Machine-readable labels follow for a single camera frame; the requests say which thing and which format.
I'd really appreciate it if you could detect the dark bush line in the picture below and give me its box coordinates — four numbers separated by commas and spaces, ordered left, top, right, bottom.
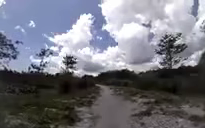
0, 44, 205, 96

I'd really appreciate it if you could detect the sandy dirt path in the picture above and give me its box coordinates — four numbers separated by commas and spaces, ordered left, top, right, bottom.
88, 84, 138, 128

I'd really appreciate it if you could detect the row of thin trees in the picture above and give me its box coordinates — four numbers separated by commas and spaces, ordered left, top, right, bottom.
0, 29, 79, 75

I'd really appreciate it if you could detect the thin tree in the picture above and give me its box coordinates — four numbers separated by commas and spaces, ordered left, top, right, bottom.
154, 31, 189, 70

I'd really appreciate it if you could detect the sandy grass ground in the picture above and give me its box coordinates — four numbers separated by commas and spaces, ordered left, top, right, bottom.
0, 84, 102, 128

